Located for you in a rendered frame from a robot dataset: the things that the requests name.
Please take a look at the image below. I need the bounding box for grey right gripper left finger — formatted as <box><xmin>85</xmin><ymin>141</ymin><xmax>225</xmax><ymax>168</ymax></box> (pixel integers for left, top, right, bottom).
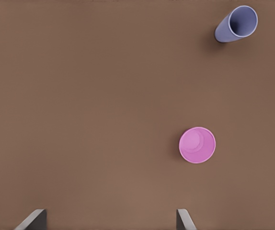
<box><xmin>13</xmin><ymin>208</ymin><xmax>47</xmax><ymax>230</ymax></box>

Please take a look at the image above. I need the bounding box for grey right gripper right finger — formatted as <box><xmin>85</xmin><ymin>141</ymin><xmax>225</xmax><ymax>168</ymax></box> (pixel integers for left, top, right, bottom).
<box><xmin>176</xmin><ymin>208</ymin><xmax>197</xmax><ymax>230</ymax></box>

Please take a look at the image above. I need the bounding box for pink bowl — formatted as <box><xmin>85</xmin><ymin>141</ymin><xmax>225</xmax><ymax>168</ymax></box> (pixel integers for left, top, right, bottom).
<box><xmin>178</xmin><ymin>126</ymin><xmax>217</xmax><ymax>164</ymax></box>

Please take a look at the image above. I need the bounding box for blue bowl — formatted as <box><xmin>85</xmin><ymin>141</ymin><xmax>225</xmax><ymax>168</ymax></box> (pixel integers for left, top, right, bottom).
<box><xmin>214</xmin><ymin>5</ymin><xmax>259</xmax><ymax>44</ymax></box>

